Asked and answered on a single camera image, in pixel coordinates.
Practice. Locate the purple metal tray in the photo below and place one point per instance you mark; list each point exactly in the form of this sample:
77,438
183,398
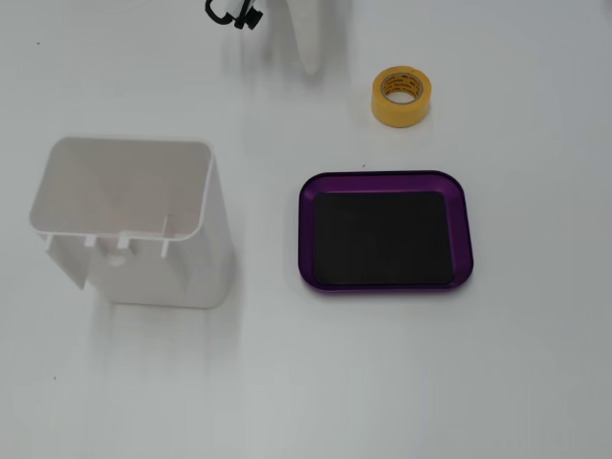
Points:
306,239

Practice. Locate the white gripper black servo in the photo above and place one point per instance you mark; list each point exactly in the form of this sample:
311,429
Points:
306,33

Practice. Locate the black tray mat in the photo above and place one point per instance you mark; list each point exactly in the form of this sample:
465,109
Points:
382,239

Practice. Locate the white plastic box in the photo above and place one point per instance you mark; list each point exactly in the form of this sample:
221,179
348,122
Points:
210,268

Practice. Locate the yellow tape roll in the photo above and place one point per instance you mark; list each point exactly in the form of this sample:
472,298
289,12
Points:
382,112

